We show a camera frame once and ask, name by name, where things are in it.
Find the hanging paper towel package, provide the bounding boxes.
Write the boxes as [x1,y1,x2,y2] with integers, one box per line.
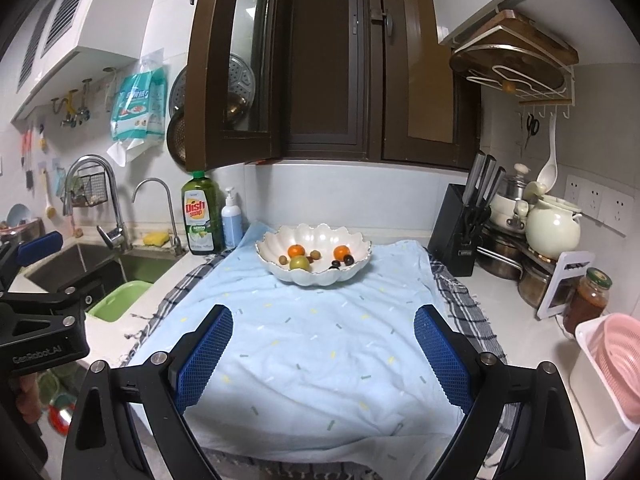
[106,49,167,166]

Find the black wire basket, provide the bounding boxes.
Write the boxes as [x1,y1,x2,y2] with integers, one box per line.
[65,170,108,207]

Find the dark brown window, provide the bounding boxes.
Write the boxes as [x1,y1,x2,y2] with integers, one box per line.
[185,0,483,173]

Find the pink plastic colander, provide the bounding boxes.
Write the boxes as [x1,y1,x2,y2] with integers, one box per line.
[595,312,640,423]

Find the person's left hand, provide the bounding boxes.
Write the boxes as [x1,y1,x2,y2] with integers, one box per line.
[14,374,47,427]

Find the black kitchen shears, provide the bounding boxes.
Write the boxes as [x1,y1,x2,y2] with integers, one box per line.
[457,205,493,242]

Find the hanging black scissors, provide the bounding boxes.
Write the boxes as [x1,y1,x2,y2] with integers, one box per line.
[522,114,541,151]

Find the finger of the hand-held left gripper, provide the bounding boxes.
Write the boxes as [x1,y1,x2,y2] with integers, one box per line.
[0,231,63,292]
[0,282,101,333]

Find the red and green container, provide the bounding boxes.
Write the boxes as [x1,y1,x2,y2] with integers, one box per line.
[47,392,76,433]

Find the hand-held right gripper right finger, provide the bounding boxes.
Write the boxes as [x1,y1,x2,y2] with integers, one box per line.
[413,304,586,480]

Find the steel kitchen sink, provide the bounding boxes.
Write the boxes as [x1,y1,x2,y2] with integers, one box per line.
[22,242,176,306]

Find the metal strainer pan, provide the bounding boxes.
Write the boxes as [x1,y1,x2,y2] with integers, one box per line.
[166,110,189,163]

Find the blue pump soap bottle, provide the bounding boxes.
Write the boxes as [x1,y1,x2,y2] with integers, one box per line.
[221,187,244,250]

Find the white scalloped ceramic bowl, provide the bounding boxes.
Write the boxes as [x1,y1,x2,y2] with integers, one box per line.
[255,224,372,287]

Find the brass wall taps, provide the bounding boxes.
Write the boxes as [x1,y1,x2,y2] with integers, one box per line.
[50,77,93,126]

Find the black knife block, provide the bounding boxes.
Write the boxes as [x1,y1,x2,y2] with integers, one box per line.
[427,183,493,277]

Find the white vented cabinet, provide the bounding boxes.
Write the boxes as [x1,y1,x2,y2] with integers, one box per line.
[0,0,166,121]

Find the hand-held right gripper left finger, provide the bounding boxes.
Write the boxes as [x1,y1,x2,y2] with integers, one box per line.
[74,304,234,480]

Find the white wire rack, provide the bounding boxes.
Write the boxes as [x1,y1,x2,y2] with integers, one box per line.
[467,62,574,118]

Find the cutting board wall rack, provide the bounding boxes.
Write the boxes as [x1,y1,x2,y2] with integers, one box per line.
[448,10,579,93]

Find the white wall outlet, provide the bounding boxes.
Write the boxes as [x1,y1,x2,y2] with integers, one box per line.
[565,174,630,236]

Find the steel handled knife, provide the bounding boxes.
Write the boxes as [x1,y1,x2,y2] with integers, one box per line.
[484,166,507,209]
[476,156,497,208]
[465,151,487,207]

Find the metal steamer plate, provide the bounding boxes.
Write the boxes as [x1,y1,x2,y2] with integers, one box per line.
[169,52,257,128]

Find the green dish soap bottle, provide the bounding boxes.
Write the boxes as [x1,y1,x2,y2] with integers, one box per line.
[181,171,224,256]

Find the white slicer stand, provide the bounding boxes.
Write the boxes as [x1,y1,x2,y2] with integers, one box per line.
[536,251,596,320]

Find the grey checkered cloth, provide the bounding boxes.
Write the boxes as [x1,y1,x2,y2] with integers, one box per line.
[120,250,508,480]

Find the tall chrome faucet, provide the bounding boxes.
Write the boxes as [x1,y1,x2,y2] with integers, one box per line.
[62,155,132,253]

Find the thin chrome faucet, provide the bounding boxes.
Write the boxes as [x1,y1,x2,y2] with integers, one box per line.
[132,178,183,256]

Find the light blue speckled towel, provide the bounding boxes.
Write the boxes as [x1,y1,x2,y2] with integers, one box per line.
[131,220,493,466]

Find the white ladle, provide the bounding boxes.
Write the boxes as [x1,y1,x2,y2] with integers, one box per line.
[536,112,560,188]

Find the green plastic basin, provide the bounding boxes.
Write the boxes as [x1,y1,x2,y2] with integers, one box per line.
[87,281,153,323]

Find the glass sauce jar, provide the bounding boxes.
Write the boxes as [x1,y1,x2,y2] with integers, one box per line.
[562,267,613,333]

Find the cream ceramic pot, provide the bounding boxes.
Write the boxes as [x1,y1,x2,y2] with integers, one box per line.
[525,195,583,261]

